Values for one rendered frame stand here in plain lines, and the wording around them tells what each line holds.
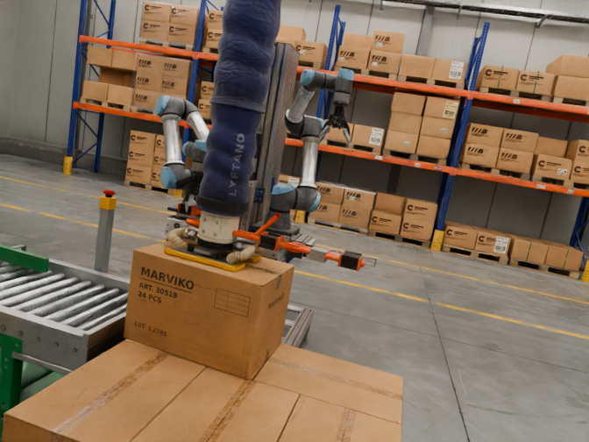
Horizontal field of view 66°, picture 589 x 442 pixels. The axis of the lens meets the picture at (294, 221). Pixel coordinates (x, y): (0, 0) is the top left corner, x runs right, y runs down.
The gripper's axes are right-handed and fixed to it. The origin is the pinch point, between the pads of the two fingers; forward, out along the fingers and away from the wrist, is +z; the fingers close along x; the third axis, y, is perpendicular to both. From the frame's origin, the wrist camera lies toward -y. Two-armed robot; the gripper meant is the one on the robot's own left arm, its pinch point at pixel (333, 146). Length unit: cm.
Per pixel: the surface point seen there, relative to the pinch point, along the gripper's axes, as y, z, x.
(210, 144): 42, 9, -45
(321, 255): 42, 45, 9
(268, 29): 41, -40, -28
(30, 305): 45, 98, -122
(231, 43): 46, -31, -41
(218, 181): 45, 23, -38
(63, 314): 45, 98, -104
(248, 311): 57, 70, -14
